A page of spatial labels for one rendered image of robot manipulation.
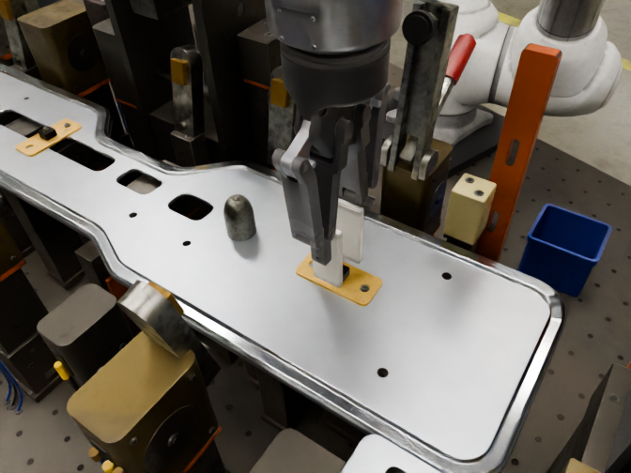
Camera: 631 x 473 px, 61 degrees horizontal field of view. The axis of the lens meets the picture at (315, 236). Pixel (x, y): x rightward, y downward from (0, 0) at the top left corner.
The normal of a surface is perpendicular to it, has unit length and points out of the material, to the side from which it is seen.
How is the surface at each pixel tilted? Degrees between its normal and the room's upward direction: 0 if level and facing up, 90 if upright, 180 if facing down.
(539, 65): 90
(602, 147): 0
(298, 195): 95
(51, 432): 0
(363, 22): 89
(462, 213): 90
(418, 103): 81
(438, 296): 0
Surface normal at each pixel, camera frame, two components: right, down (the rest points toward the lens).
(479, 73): -0.34, 0.60
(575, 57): -0.04, 0.45
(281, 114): -0.55, 0.44
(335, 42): 0.00, 0.70
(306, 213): -0.56, 0.66
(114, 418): -0.03, -0.71
